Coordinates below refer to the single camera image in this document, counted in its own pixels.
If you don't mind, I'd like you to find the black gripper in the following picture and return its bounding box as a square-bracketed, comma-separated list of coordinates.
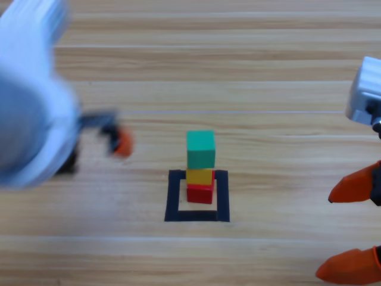
[327, 117, 381, 207]
[77, 111, 134, 158]

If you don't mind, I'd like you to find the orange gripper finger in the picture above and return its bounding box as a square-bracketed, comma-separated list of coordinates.
[315, 245, 381, 284]

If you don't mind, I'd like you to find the green block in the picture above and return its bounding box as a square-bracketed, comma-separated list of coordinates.
[186, 130, 216, 170]

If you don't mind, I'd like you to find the yellow block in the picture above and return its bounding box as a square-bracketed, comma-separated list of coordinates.
[185, 167, 216, 186]

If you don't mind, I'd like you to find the red block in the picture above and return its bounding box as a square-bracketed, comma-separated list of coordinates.
[186, 170, 216, 205]

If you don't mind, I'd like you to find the black tape square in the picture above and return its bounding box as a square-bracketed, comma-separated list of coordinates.
[164, 169, 230, 223]

